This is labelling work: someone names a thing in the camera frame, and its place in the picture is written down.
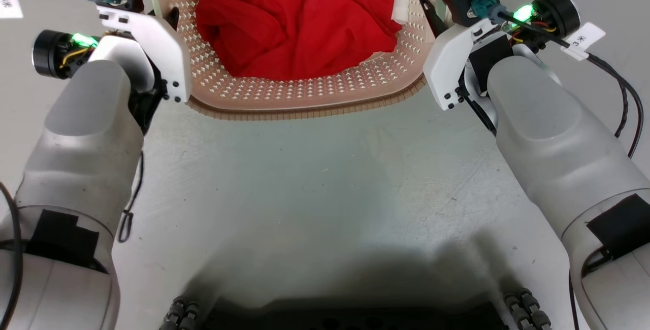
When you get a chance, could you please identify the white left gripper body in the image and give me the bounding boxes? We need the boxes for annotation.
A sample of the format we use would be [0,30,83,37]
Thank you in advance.
[31,5,193,136]

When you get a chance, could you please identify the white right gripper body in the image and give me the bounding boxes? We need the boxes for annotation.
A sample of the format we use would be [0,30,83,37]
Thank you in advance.
[423,0,581,131]

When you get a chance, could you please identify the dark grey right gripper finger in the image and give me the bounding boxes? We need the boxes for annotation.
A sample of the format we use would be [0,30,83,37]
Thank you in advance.
[418,0,450,37]

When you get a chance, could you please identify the beige perforated plastic laundry basket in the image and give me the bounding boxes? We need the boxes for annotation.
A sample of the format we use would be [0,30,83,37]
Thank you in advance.
[136,0,459,121]

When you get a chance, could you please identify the red cloth garment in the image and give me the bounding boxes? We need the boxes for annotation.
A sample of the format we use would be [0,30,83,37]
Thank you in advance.
[196,0,403,82]

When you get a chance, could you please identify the thin black looped cable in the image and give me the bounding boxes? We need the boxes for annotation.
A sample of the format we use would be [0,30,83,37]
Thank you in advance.
[117,151,146,244]

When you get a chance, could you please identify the black right camera cable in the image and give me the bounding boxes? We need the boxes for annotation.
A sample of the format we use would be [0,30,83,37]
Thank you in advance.
[495,9,644,159]

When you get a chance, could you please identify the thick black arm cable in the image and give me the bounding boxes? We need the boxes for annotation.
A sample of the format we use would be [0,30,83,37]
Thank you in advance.
[0,182,24,330]

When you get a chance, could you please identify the black corrugated hose bundle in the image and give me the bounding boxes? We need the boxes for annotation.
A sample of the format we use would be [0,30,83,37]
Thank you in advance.
[503,288,554,330]
[159,296,202,330]

